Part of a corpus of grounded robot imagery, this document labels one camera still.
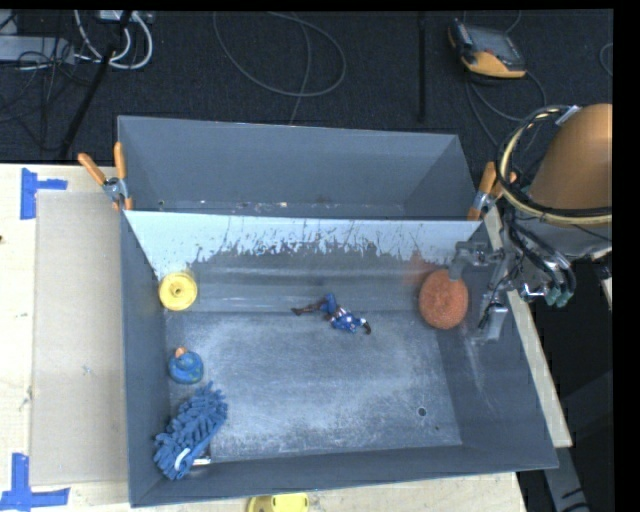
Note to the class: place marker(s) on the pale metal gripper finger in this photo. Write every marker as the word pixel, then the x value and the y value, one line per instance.
pixel 457 265
pixel 495 320

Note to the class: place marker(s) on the orange round scrub sponge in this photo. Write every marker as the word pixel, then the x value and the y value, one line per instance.
pixel 442 302

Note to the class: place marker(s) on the blue toy figure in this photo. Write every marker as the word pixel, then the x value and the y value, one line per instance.
pixel 345 320

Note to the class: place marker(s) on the grey metal bin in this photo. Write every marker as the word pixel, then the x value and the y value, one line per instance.
pixel 320 380

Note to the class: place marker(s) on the yellow round spool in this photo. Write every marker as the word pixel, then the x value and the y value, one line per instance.
pixel 177 291

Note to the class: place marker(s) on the blue toy duck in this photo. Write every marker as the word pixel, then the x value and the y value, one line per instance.
pixel 186 367

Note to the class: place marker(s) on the blue chenille duster mitt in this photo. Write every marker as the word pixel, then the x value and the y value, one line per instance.
pixel 192 427

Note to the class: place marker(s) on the pale wood flat board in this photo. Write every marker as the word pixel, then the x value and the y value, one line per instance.
pixel 75 325

